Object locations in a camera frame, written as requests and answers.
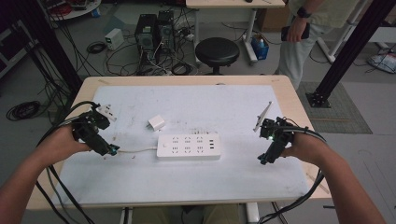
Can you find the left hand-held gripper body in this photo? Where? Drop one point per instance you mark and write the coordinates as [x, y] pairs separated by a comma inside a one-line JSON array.
[[88, 127]]

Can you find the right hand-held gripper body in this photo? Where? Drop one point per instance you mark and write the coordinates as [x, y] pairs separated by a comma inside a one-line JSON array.
[[280, 133]]

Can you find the white charger plug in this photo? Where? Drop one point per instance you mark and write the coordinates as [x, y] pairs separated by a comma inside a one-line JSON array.
[[156, 122]]

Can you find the white power strip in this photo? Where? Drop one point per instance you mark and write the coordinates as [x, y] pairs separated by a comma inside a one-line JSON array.
[[188, 146]]

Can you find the person's right hand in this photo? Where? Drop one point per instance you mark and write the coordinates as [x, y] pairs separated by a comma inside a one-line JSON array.
[[306, 147]]

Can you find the person's left hand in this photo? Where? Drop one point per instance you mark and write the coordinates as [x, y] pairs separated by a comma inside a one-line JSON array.
[[60, 143]]

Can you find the white table leg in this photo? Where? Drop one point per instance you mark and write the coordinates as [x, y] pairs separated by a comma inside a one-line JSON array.
[[252, 213], [126, 216]]

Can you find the grey floor mat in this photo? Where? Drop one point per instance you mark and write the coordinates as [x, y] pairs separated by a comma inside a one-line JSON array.
[[342, 118]]

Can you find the white table mat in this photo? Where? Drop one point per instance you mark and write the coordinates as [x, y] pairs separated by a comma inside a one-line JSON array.
[[186, 180]]

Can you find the blue bin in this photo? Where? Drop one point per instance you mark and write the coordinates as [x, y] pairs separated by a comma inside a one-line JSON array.
[[260, 49]]

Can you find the white power supply box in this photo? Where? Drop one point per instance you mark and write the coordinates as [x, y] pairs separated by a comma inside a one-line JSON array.
[[114, 38]]

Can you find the black phone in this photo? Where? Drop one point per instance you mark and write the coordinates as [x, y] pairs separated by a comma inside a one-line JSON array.
[[284, 32]]

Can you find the black round stool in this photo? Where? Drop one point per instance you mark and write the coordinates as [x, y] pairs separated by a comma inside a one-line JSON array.
[[217, 51]]

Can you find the large black computer tower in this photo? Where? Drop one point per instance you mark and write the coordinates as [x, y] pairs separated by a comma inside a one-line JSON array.
[[146, 37]]

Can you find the cardboard box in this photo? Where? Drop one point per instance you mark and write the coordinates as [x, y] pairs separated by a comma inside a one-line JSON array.
[[272, 18]]

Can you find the round white table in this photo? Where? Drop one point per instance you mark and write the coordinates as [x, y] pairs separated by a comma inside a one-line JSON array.
[[74, 12]]

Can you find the black wristwatch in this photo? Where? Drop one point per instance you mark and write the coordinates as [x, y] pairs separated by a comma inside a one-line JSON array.
[[303, 13]]

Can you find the slim black computer tower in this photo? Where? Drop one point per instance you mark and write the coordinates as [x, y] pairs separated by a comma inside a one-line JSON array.
[[166, 29]]

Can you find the clear plastic bag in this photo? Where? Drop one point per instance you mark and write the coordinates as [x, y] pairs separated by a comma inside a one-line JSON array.
[[383, 62]]

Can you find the white desk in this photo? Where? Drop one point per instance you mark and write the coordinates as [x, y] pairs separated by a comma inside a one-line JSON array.
[[233, 3]]

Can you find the black metal post with foot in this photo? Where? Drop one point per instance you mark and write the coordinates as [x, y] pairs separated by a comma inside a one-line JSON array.
[[351, 49]]

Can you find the white stand frame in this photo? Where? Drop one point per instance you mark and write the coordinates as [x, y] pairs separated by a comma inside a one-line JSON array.
[[341, 37]]

